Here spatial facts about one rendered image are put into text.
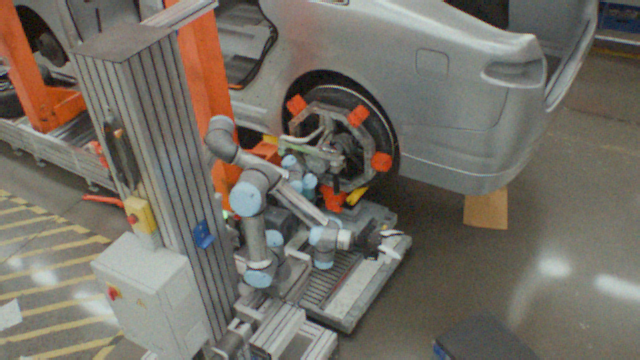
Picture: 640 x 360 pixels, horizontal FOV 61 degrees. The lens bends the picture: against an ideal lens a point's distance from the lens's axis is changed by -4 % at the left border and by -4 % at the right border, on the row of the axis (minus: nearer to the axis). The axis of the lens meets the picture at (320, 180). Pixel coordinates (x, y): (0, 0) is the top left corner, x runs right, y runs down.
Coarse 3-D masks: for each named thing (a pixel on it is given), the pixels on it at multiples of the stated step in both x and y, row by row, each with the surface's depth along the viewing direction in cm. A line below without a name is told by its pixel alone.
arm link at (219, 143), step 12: (216, 132) 247; (216, 144) 245; (228, 144) 246; (216, 156) 248; (228, 156) 246; (240, 156) 248; (252, 156) 251; (276, 168) 256; (288, 180) 258; (300, 180) 261; (300, 192) 259
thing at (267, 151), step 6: (258, 144) 365; (264, 144) 365; (270, 144) 364; (246, 150) 350; (252, 150) 357; (258, 150) 360; (264, 150) 359; (270, 150) 359; (276, 150) 359; (258, 156) 346; (264, 156) 352; (270, 156) 354; (276, 156) 359; (294, 156) 378; (270, 162) 355; (276, 162) 361
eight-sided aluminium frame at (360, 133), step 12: (312, 108) 312; (324, 108) 309; (336, 108) 309; (300, 120) 323; (300, 132) 337; (360, 132) 305; (372, 144) 307; (300, 156) 341; (372, 168) 319; (324, 180) 341; (360, 180) 324; (348, 192) 335
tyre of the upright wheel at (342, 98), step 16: (336, 80) 323; (352, 80) 320; (304, 96) 324; (320, 96) 316; (336, 96) 309; (352, 96) 308; (368, 96) 312; (384, 112) 313; (368, 128) 310; (384, 128) 310; (384, 144) 311
